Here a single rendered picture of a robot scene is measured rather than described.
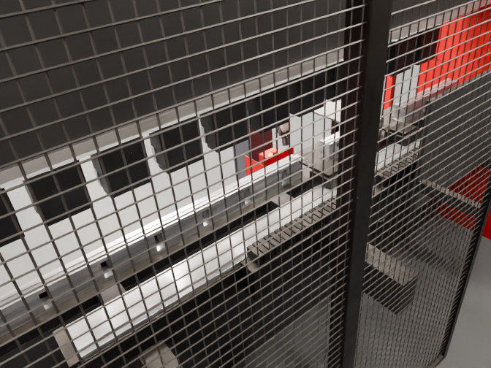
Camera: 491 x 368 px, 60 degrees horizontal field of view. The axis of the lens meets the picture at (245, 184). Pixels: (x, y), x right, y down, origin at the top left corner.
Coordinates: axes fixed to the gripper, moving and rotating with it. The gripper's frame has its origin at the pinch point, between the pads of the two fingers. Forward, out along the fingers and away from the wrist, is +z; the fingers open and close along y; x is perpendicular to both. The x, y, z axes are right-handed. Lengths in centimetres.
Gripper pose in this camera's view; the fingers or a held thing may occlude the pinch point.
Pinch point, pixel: (285, 141)
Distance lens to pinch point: 212.2
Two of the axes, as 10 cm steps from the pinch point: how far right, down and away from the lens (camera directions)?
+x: 8.6, -0.2, -5.0
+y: -4.7, 3.3, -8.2
